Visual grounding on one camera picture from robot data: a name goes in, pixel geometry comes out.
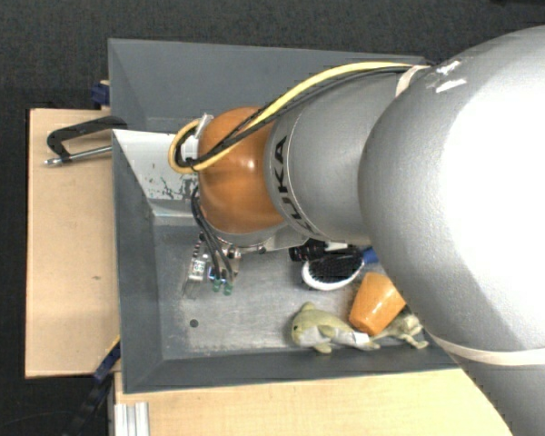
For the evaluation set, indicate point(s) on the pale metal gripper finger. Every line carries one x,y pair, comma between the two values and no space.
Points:
200,250
196,277

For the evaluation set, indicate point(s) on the black cylinder on white bracket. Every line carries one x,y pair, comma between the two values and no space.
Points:
306,250

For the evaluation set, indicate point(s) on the orange cup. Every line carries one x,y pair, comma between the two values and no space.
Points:
374,304

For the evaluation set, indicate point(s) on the pale brown flat board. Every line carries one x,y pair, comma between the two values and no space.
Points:
68,252

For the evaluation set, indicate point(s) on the black and white hairbrush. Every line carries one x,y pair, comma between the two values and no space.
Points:
329,273

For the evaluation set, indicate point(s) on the grey metal bin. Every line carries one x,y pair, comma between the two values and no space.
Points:
254,316

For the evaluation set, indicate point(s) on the pale green toy animal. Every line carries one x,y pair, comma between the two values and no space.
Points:
406,327

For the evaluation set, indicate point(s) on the grey-green toy dolphin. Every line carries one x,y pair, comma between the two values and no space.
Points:
320,327

